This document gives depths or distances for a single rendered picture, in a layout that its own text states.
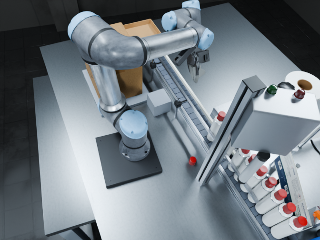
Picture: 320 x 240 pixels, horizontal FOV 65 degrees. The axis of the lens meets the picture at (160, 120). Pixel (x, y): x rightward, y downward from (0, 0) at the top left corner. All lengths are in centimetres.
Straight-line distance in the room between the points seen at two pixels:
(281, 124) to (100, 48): 53
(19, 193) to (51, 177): 100
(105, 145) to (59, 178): 25
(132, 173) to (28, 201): 118
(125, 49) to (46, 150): 76
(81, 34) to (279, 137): 64
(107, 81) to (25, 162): 152
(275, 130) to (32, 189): 188
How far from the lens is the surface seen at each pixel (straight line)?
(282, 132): 74
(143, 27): 193
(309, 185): 137
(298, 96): 73
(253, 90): 67
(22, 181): 229
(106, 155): 124
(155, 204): 117
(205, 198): 121
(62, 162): 130
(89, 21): 83
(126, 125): 105
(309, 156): 145
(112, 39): 76
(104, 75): 94
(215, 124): 116
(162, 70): 154
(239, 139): 77
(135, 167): 120
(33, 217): 216
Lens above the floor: 196
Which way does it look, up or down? 56 degrees down
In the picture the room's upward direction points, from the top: 6 degrees clockwise
